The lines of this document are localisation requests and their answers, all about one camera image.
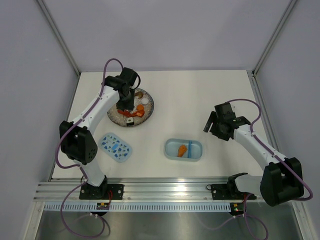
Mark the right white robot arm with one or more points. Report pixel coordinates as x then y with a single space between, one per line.
282 178

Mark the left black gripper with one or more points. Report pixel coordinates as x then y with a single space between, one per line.
128 106

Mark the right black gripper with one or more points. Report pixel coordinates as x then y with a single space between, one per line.
224 136

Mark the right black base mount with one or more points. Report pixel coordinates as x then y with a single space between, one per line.
224 191

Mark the terrazzo pattern lunch box lid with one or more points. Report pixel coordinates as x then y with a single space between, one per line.
115 147

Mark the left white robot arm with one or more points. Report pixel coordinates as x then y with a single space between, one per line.
76 137

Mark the orange fried food piece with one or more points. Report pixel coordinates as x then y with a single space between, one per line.
182 150

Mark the sushi roll piece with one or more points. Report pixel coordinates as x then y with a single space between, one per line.
130 121

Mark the aluminium rail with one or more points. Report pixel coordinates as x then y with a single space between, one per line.
146 189

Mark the white slotted cable duct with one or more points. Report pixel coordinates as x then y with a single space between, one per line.
140 207

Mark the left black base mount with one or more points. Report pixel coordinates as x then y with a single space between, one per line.
103 192

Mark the orange carrot pieces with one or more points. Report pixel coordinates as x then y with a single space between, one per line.
140 112

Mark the blue lunch box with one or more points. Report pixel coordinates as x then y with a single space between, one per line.
194 153

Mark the speckled round plate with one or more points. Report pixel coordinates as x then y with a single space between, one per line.
120 120

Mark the aluminium frame post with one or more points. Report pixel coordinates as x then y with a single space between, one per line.
274 36
58 36

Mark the white round radish slice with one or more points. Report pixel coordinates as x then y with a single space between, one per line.
144 101

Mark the red sausage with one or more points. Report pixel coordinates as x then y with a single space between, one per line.
121 112

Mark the left aluminium frame post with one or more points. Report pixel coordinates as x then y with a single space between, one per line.
58 36

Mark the right aluminium frame post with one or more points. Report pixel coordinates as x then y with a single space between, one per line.
274 36

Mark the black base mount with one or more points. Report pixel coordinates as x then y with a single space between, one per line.
224 191
103 192

